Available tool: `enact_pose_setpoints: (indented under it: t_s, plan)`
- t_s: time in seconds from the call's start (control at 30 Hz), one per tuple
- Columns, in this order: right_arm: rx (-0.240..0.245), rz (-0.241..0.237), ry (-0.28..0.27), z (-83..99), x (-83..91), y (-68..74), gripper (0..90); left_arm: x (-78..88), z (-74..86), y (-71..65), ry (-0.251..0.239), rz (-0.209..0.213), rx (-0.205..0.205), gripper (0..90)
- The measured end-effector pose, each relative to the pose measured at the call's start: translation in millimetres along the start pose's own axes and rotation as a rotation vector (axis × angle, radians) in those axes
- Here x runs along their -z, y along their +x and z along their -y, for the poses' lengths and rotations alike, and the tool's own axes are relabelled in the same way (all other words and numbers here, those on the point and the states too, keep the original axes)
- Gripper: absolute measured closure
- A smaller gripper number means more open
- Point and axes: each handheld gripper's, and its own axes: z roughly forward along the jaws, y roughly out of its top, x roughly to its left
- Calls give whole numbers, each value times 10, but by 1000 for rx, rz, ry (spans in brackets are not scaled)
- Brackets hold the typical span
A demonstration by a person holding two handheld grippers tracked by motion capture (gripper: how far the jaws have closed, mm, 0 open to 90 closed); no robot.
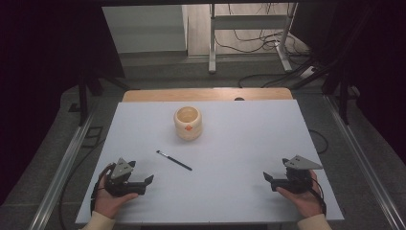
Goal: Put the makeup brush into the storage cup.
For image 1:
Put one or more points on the white power strip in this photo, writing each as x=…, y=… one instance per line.
x=308, y=72

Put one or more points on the black pen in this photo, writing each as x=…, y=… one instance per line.
x=174, y=160

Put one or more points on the person's right hand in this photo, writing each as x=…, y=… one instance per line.
x=306, y=202

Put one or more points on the cream ribbed cup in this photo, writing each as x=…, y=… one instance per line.
x=183, y=132

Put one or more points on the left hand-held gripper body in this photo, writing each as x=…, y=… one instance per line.
x=123, y=187

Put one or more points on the person's left hand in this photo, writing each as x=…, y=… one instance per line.
x=108, y=204

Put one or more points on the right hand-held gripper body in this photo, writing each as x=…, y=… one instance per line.
x=297, y=180

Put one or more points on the aluminium floor rail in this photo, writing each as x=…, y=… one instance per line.
x=364, y=166
x=60, y=172

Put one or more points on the wooden table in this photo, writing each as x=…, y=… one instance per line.
x=191, y=95

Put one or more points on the black stand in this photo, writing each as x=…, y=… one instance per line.
x=344, y=96
x=83, y=99

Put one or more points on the white metal stand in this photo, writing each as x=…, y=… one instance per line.
x=212, y=48

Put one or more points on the white cabinet panel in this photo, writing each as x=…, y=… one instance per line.
x=146, y=28

